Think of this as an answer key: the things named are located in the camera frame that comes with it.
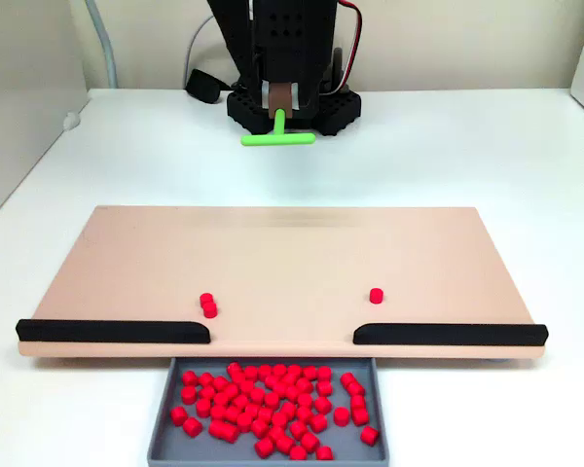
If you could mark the brown tool grip sleeve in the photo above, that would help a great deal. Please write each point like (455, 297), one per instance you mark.
(280, 99)

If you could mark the green T-shaped pusher tool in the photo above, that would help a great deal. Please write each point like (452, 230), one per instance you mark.
(277, 139)

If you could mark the red cylindrical granule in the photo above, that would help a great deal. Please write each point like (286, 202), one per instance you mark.
(359, 416)
(284, 443)
(305, 400)
(341, 416)
(355, 389)
(220, 383)
(303, 414)
(209, 310)
(259, 428)
(218, 412)
(250, 373)
(232, 414)
(271, 400)
(277, 434)
(240, 401)
(310, 372)
(317, 422)
(178, 415)
(244, 422)
(272, 382)
(369, 435)
(233, 368)
(294, 371)
(188, 395)
(206, 379)
(348, 378)
(289, 379)
(257, 395)
(246, 386)
(190, 378)
(298, 429)
(324, 453)
(324, 373)
(264, 447)
(376, 295)
(324, 388)
(322, 405)
(292, 393)
(250, 410)
(265, 372)
(231, 432)
(357, 402)
(207, 392)
(206, 297)
(192, 426)
(304, 385)
(265, 414)
(310, 441)
(298, 453)
(203, 407)
(216, 428)
(221, 400)
(231, 390)
(280, 370)
(288, 409)
(279, 420)

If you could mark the black table clamp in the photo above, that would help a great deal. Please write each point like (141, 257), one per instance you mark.
(203, 86)

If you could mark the pale grey tube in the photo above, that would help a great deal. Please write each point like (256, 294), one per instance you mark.
(106, 44)

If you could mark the beige flat board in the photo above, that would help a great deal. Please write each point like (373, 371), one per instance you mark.
(292, 262)

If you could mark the small white bumper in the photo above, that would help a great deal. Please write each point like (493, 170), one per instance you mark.
(70, 120)

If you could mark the grey shallow tray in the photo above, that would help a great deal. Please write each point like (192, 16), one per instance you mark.
(175, 447)

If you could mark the black foam guard rail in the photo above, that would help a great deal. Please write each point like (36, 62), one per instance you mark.
(107, 332)
(448, 334)

